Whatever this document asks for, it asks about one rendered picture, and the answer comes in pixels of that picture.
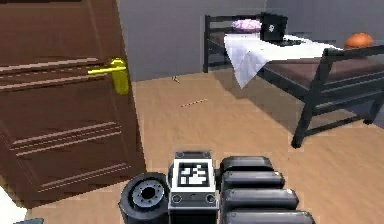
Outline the yellow door handle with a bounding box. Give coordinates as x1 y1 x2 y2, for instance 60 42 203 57
87 58 130 96

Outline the orange ball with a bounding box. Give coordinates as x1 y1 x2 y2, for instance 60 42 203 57
344 32 375 50

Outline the black frame bed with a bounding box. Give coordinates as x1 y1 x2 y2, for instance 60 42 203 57
203 13 384 150

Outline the brown room door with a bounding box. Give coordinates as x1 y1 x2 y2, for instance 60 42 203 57
0 0 148 210

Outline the black laptop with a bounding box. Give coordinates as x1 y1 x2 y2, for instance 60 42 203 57
259 12 303 47

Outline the white bed sheet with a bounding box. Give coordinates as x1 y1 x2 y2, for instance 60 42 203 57
223 33 344 90

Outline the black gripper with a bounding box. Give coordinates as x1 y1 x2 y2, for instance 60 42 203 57
118 171 172 224

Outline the pink pillow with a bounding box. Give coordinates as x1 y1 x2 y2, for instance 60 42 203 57
231 18 263 34

